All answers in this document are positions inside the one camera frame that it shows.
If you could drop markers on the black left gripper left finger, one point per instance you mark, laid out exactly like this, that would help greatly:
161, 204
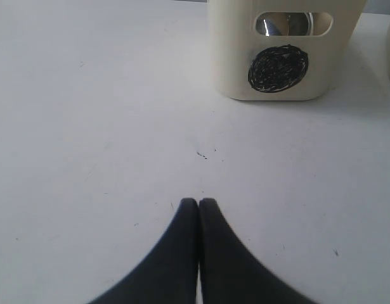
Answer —
169, 273

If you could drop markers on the white bowl steel inside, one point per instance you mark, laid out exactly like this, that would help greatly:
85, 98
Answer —
285, 24

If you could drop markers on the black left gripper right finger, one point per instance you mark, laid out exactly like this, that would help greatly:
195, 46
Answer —
229, 272

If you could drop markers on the cream bin with circle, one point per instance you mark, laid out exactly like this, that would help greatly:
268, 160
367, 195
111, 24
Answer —
248, 66

